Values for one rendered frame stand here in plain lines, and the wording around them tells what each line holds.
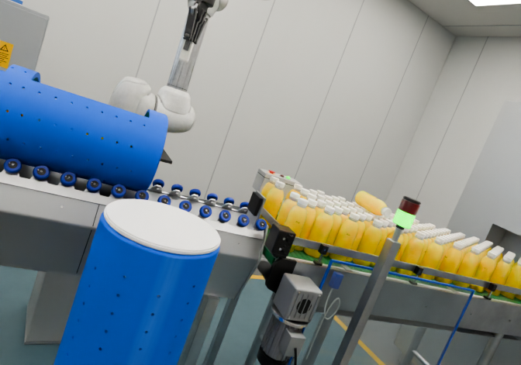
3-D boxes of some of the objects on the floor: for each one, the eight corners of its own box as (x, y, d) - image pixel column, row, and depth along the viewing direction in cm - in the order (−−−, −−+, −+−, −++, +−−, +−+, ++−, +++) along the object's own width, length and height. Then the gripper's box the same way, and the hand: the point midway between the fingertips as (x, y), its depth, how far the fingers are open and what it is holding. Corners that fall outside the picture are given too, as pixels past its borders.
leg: (155, 423, 160) (204, 290, 151) (168, 423, 162) (218, 292, 153) (156, 435, 154) (207, 298, 146) (170, 435, 157) (221, 301, 148)
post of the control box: (201, 366, 203) (267, 192, 189) (208, 366, 204) (274, 194, 190) (203, 371, 199) (270, 194, 185) (210, 371, 201) (277, 197, 187)
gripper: (201, -6, 134) (180, 60, 137) (189, -20, 121) (165, 53, 125) (221, 1, 133) (198, 67, 137) (210, -13, 120) (186, 61, 124)
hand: (186, 51), depth 130 cm, fingers closed
